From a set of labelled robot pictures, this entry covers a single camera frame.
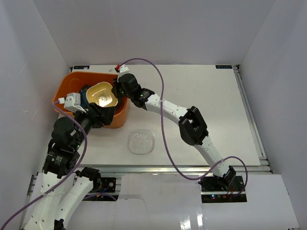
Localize clear glass round plate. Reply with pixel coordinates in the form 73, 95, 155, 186
128, 130, 155, 155

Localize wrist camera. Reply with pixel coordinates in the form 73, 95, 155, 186
115, 64, 130, 78
58, 92, 86, 114

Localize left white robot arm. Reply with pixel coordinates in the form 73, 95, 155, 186
24, 103, 116, 230

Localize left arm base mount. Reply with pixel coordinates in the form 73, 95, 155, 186
75, 167, 117, 201

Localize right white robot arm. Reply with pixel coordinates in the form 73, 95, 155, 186
112, 73, 236, 191

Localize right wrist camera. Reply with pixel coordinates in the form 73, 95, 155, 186
115, 64, 130, 78

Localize yellow square small plate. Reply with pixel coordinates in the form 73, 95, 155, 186
86, 81, 118, 107

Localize aluminium table frame rail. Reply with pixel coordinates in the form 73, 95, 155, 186
24, 64, 274, 226

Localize orange plastic bin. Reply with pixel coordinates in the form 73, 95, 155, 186
52, 71, 130, 128

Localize dark blue leaf plate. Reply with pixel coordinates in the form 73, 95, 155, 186
79, 85, 91, 110

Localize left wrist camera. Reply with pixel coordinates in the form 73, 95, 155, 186
58, 92, 86, 114

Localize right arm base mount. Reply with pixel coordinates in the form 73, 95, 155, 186
198, 176, 247, 204

